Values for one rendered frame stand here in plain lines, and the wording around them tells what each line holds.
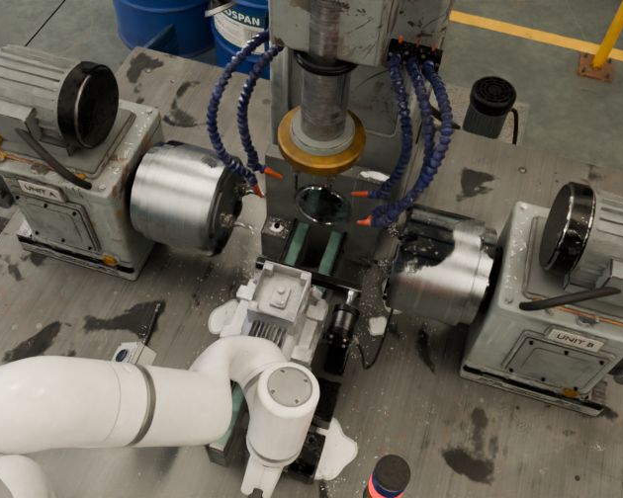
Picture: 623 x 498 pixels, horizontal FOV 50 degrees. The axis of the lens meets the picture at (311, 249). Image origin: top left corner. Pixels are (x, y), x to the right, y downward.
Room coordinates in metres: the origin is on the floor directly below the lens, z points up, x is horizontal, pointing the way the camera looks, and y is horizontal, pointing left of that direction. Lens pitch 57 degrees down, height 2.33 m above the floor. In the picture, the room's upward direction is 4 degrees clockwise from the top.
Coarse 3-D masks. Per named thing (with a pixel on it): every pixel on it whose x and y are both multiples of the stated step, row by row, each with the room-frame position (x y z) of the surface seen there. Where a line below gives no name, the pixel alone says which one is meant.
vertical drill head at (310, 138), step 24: (312, 0) 0.90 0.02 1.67; (312, 24) 0.90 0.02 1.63; (336, 24) 0.89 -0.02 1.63; (312, 48) 0.90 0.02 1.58; (336, 48) 0.89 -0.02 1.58; (312, 96) 0.90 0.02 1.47; (336, 96) 0.90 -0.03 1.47; (288, 120) 0.96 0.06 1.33; (312, 120) 0.90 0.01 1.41; (336, 120) 0.90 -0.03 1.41; (360, 120) 0.98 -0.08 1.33; (288, 144) 0.90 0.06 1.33; (312, 144) 0.88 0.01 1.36; (336, 144) 0.89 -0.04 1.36; (360, 144) 0.91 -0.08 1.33; (312, 168) 0.85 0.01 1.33; (336, 168) 0.85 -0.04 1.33
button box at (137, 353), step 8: (120, 344) 0.57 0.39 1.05; (128, 344) 0.57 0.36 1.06; (136, 344) 0.56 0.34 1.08; (144, 344) 0.56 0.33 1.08; (128, 352) 0.54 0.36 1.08; (136, 352) 0.54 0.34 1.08; (144, 352) 0.55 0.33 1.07; (152, 352) 0.56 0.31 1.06; (112, 360) 0.54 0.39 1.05; (128, 360) 0.52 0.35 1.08; (136, 360) 0.53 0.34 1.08; (144, 360) 0.53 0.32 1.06; (152, 360) 0.54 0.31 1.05
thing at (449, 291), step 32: (416, 224) 0.84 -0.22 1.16; (448, 224) 0.85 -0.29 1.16; (480, 224) 0.86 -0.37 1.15; (416, 256) 0.77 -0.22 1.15; (448, 256) 0.77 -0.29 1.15; (480, 256) 0.78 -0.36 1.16; (416, 288) 0.72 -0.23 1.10; (448, 288) 0.72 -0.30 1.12; (480, 288) 0.72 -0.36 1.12; (448, 320) 0.69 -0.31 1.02
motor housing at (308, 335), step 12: (252, 288) 0.72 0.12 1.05; (240, 300) 0.68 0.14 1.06; (324, 300) 0.70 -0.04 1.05; (240, 312) 0.66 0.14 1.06; (240, 324) 0.63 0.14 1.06; (252, 324) 0.61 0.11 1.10; (264, 324) 0.62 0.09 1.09; (300, 324) 0.63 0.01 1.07; (312, 324) 0.64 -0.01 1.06; (252, 336) 0.58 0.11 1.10; (264, 336) 0.59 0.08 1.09; (276, 336) 0.59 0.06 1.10; (288, 336) 0.60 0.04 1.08; (300, 336) 0.61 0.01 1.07; (312, 336) 0.61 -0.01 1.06; (288, 348) 0.57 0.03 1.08; (312, 348) 0.60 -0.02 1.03; (288, 360) 0.55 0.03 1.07
